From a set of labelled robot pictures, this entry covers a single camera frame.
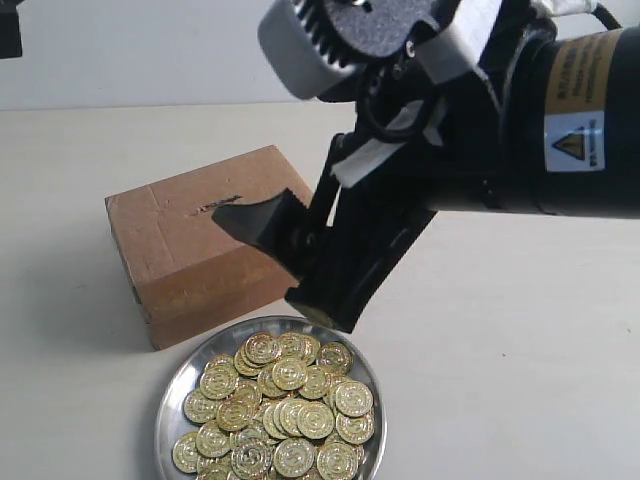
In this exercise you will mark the brown cardboard slotted box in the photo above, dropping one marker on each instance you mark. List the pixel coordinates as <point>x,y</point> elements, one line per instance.
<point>187,275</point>

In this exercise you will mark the gold coin far left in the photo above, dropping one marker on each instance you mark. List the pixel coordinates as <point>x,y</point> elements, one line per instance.
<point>200,409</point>

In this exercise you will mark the gold coin top right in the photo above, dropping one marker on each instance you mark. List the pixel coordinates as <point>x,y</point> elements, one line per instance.
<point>335,358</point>

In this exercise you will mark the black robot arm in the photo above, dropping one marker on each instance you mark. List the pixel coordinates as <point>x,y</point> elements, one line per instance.
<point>543,126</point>

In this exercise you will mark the black object top left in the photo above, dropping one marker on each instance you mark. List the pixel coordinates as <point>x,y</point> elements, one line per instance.
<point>10,33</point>

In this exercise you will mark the gold coin left upper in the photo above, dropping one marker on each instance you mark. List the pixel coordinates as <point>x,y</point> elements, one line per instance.
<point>218,382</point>

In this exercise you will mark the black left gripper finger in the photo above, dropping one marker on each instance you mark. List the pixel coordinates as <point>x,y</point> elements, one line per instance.
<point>273,227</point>

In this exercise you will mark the gold coin top left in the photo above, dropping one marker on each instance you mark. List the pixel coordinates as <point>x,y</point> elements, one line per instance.
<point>262,348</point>

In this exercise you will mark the gold coin bottom left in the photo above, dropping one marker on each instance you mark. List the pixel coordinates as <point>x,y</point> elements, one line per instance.
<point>185,454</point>

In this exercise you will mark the gold coin right edge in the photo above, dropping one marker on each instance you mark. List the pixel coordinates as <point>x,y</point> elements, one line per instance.
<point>353,399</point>

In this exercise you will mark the gold coin centre lower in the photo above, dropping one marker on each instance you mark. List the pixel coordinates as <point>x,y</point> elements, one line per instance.
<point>315,420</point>

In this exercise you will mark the gold coin centre raised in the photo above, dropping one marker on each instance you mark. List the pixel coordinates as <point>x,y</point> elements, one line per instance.
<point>289,374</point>

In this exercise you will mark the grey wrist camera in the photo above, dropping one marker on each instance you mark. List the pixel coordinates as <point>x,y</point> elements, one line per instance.
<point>313,46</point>

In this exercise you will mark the gold coin dark centre left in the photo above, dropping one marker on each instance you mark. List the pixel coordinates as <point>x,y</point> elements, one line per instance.
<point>235,414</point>

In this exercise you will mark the round steel plate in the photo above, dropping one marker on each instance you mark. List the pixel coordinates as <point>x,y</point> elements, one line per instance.
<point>171,423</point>

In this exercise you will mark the gold coin lower right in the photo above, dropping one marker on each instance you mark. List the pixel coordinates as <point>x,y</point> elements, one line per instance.
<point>355,430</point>

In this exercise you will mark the gold coin bottom centre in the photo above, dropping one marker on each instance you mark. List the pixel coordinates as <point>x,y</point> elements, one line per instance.
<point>293,457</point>

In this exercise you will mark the gold coin top middle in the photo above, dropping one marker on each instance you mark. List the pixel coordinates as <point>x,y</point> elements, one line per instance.
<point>302,346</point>

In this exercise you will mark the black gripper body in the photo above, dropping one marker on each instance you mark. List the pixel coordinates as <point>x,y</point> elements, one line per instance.
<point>377,198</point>

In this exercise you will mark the gold coin bottom right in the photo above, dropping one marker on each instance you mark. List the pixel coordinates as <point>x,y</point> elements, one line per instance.
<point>337,461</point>

